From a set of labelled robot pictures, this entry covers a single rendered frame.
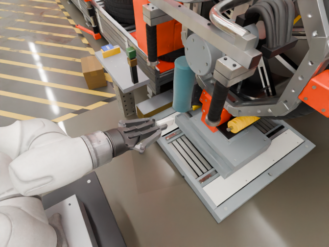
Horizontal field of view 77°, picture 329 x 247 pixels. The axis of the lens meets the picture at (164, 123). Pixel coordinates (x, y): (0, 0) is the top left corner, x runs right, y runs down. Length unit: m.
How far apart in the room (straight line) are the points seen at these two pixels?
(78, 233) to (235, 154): 0.84
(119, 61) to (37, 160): 0.99
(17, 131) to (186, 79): 0.58
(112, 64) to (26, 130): 0.84
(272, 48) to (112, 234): 0.84
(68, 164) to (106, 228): 0.52
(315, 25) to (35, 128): 0.71
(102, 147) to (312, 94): 0.55
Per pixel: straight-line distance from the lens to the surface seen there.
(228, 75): 0.48
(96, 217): 0.99
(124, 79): 1.24
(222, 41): 0.51
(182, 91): 0.89
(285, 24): 0.54
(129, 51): 1.06
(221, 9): 0.57
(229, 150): 1.22
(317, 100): 0.66
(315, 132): 1.87
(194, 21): 0.58
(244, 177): 1.33
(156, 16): 0.72
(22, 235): 0.70
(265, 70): 0.85
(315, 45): 0.62
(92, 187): 1.04
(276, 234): 1.38
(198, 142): 1.28
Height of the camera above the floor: 1.22
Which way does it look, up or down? 51 degrees down
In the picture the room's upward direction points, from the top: straight up
